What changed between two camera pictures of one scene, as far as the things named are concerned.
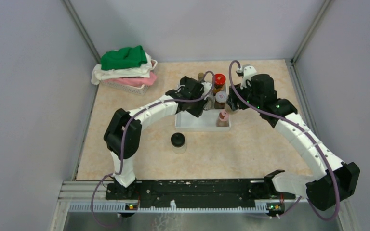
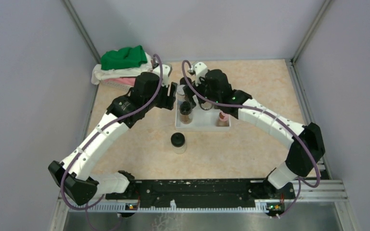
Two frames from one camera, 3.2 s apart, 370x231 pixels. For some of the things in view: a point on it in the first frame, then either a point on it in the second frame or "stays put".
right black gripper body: (247, 94) → (203, 89)
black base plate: (197, 191) stays put
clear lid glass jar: (209, 103) stays put
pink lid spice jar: (223, 119) stays put
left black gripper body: (195, 108) → (162, 99)
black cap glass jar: (178, 144) stays put
